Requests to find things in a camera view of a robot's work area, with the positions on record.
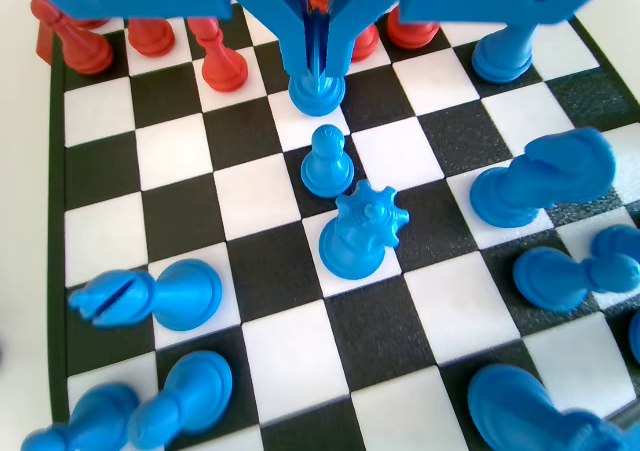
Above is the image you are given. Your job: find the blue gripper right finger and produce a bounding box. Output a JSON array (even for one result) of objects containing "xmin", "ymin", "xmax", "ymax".
[{"xmin": 327, "ymin": 0, "xmax": 416, "ymax": 77}]

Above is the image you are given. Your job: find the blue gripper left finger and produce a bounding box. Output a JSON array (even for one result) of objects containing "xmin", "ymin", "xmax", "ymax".
[{"xmin": 219, "ymin": 0, "xmax": 307, "ymax": 75}]

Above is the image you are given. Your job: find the blue chess knight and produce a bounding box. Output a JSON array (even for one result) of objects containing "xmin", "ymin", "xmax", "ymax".
[
  {"xmin": 469, "ymin": 126, "xmax": 619, "ymax": 230},
  {"xmin": 288, "ymin": 13, "xmax": 347, "ymax": 118}
]

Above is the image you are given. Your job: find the red chess bishop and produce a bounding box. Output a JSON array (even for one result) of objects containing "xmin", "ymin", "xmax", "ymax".
[{"xmin": 349, "ymin": 20, "xmax": 381, "ymax": 65}]

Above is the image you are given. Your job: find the red chess knight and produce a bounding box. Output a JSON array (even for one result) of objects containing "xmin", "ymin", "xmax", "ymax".
[{"xmin": 385, "ymin": 4, "xmax": 441, "ymax": 51}]

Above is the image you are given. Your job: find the red chess pawn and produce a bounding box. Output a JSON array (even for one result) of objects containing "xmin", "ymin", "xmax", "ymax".
[
  {"xmin": 29, "ymin": 0, "xmax": 116, "ymax": 76},
  {"xmin": 124, "ymin": 17, "xmax": 177, "ymax": 58},
  {"xmin": 187, "ymin": 16, "xmax": 250, "ymax": 94}
]

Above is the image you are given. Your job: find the blue chess queen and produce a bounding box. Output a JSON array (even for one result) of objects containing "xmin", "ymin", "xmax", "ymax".
[{"xmin": 318, "ymin": 178, "xmax": 411, "ymax": 281}]

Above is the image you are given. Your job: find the blue chess bishop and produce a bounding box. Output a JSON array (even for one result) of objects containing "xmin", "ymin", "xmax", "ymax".
[{"xmin": 67, "ymin": 258, "xmax": 224, "ymax": 332}]

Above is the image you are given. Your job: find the blue chess rook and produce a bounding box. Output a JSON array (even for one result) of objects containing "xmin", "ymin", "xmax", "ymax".
[{"xmin": 467, "ymin": 363, "xmax": 640, "ymax": 451}]

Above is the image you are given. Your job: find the blue pawn left of centre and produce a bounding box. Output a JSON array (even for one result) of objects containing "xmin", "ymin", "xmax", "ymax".
[{"xmin": 472, "ymin": 23, "xmax": 539, "ymax": 85}]

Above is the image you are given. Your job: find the black white chessboard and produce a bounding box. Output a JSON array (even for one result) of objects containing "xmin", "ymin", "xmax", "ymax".
[{"xmin": 47, "ymin": 0, "xmax": 640, "ymax": 451}]

